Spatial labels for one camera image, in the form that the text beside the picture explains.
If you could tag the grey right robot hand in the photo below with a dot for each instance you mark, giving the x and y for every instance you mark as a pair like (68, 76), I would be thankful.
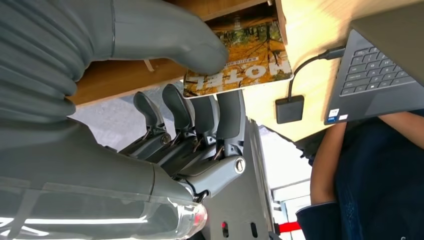
(82, 172)

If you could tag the wooden slotted card holder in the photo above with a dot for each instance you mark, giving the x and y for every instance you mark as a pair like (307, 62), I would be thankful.
(126, 76)

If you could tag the seated person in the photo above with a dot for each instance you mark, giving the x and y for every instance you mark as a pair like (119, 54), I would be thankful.
(381, 185)

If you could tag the grey metal gate stand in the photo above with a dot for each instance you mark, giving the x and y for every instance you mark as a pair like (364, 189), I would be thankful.
(245, 212)

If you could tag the red barrier bar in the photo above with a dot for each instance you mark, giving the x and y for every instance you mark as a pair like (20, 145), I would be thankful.
(290, 227)

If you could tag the black square usb hub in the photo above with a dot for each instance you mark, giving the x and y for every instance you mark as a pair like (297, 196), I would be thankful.
(290, 109)

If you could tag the grey laptop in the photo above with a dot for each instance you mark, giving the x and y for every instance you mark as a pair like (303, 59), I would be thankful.
(374, 76)

